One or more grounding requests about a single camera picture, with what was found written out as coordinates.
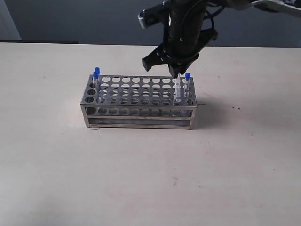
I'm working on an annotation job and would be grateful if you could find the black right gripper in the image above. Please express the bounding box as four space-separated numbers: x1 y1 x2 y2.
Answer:
142 29 218 78

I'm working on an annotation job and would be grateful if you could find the blue-capped tube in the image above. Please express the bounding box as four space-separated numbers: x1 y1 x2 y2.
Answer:
184 73 190 101
174 75 181 103
93 67 100 89
93 71 99 93

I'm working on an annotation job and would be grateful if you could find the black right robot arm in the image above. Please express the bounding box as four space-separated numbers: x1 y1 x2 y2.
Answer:
138 0 301 78

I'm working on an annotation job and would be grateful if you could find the stainless steel test tube rack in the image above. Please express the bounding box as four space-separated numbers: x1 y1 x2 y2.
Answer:
80 75 198 129

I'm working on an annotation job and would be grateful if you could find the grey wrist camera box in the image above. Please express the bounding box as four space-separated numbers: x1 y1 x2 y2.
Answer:
137 0 172 29

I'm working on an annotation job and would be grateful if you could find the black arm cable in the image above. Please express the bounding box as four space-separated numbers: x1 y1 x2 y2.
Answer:
202 4 226 32

